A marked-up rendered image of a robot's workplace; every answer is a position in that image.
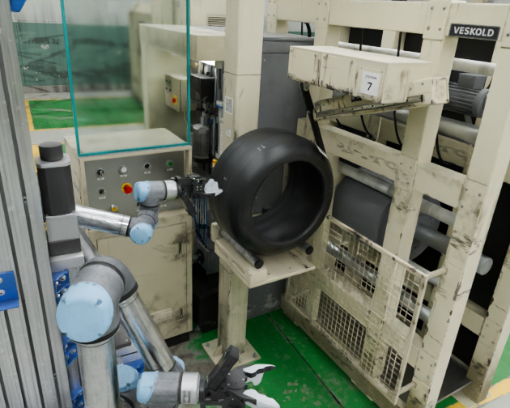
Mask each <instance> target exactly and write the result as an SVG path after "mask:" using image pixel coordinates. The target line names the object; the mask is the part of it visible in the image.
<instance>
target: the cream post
mask: <svg viewBox="0 0 510 408"><path fill-rule="evenodd" d="M264 10H265V0H226V25H225V58H224V90H223V151H224V150H225V149H226V148H227V147H228V146H229V145H230V144H231V143H232V142H233V141H234V140H236V139H237V138H239V137H240V136H241V135H243V134H245V133H247V132H249V131H251V130H255V129H257V123H258V109H259V95H260V81H261V53H262V38H263V24H264ZM225 96H228V97H230V98H232V99H233V105H232V115H231V114H230V113H226V112H225ZM226 129H228V130H230V131H231V137H229V136H228V135H226ZM248 291H249V288H248V287H247V286H246V285H245V283H244V282H243V281H242V280H241V279H240V278H239V277H238V276H237V275H236V274H235V273H234V272H233V271H232V270H231V269H230V268H229V267H228V266H227V264H226V263H225V262H224V261H223V260H222V259H221V258H219V315H218V347H219V345H222V354H224V352H225V351H226V349H227V348H228V347H229V346H230V345H233V346H235V347H237V348H239V353H240V354H243V353H244V349H245V335H246V320H247V306H248Z"/></svg>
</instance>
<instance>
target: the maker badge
mask: <svg viewBox="0 0 510 408"><path fill-rule="evenodd" d="M499 31H500V27H498V26H487V25H474V24H463V23H451V25H450V29H449V33H448V36H455V37H465V38H473V39H482V40H498V37H499Z"/></svg>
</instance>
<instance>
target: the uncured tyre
mask: <svg viewBox="0 0 510 408"><path fill-rule="evenodd" d="M250 132H252V133H253V134H252V133H250ZM255 134H256V135H255ZM257 135H258V136H257ZM262 144H263V145H265V146H266V148H265V149H263V150H262V151H260V152H259V151H257V150H256V148H258V147H259V146H260V145H262ZM317 147H318V146H317V145H316V144H315V143H314V142H312V141H310V140H308V139H306V138H303V137H301V136H299V135H297V134H293V133H292V132H290V131H287V130H284V129H280V128H274V127H268V128H260V129H255V130H251V131H249V132H247V133H245V134H243V135H241V136H240V137H239V138H237V139H236V140H234V141H233V142H232V143H231V144H230V145H229V146H228V147H227V148H226V149H225V150H224V151H223V153H222V154H221V156H220V157H219V158H218V160H217V162H216V164H215V166H214V168H213V171H212V173H211V176H210V179H213V180H214V181H216V182H217V183H218V188H219V189H222V190H223V192H222V193H220V194H218V195H217V196H214V197H212V198H208V199H209V204H210V209H211V212H212V215H213V216H214V218H215V221H216V223H217V224H218V225H219V226H220V227H221V228H222V229H223V230H224V231H225V232H226V233H227V234H228V235H229V236H230V237H231V238H232V239H233V240H234V241H235V242H236V243H237V244H238V245H240V246H241V247H242V248H244V249H246V250H248V251H249V252H252V253H256V254H259V255H264V256H273V255H278V254H281V253H285V252H288V251H290V250H292V249H294V248H296V247H297V246H299V245H301V244H303V243H304V242H305V241H306V240H307V239H308V238H310V237H311V236H312V235H313V234H314V233H315V231H316V230H317V229H318V228H319V227H320V225H321V224H322V222H323V221H324V219H325V217H326V215H327V213H328V210H329V207H330V204H331V201H332V197H333V191H334V175H333V170H332V167H331V164H330V162H329V159H327V158H326V157H325V156H324V155H323V154H322V153H321V152H320V151H319V149H318V148H317ZM284 164H287V165H288V179H287V185H286V188H285V189H284V192H283V194H282V196H281V198H280V199H279V200H278V201H277V202H276V203H275V204H274V205H273V206H272V207H271V208H270V209H269V210H268V211H266V212H265V213H263V214H261V215H258V216H254V217H253V203H254V200H255V197H256V195H257V192H258V190H259V189H260V187H261V185H262V183H263V182H264V181H265V179H266V178H267V177H268V176H269V175H270V174H271V173H272V172H273V171H275V170H276V169H277V168H279V167H281V166H283V165H284ZM224 175H225V176H227V181H226V182H225V181H223V178H224Z"/></svg>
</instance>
